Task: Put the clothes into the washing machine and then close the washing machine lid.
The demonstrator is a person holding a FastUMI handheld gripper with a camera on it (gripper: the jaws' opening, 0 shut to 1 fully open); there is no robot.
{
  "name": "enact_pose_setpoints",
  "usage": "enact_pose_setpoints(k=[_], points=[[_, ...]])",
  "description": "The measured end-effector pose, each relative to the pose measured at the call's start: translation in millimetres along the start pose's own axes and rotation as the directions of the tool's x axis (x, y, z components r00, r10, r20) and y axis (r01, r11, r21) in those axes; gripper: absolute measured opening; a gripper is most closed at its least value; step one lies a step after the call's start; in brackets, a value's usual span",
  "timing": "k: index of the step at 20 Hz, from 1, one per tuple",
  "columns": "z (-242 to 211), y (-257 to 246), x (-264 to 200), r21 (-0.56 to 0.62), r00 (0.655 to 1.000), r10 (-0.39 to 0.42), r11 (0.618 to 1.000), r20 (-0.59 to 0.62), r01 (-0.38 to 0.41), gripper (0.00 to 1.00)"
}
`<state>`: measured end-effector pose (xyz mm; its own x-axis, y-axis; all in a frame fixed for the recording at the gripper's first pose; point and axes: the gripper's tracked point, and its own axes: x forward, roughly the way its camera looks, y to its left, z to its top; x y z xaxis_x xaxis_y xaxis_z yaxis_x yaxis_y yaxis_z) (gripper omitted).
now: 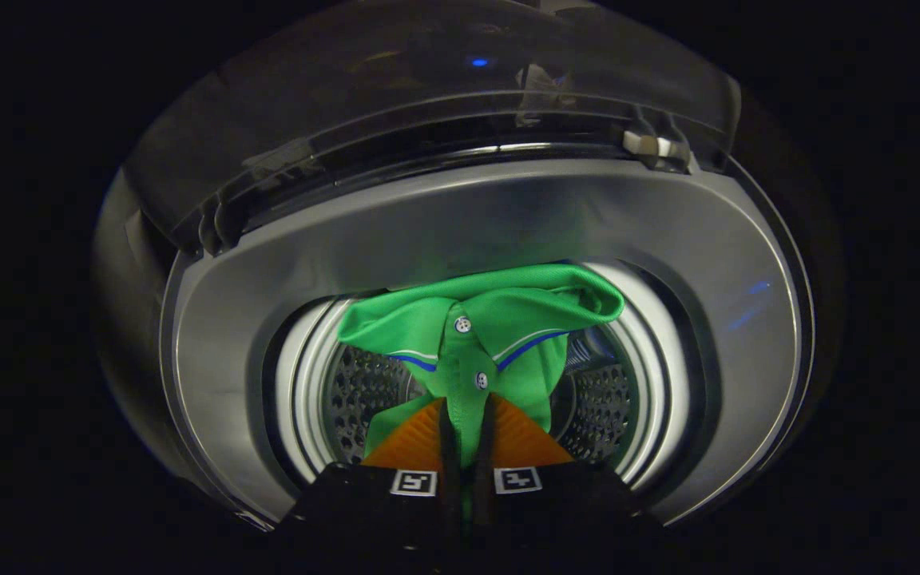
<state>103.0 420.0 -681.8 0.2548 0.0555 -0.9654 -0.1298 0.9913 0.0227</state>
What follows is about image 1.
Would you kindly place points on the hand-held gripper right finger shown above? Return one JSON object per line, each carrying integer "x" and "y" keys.
{"x": 484, "y": 463}

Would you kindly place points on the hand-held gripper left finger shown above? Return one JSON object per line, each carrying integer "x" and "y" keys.
{"x": 449, "y": 479}

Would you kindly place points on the green polo shirt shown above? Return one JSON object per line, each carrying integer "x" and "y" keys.
{"x": 524, "y": 303}

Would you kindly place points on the grey washing machine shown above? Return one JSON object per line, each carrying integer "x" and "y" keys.
{"x": 428, "y": 224}

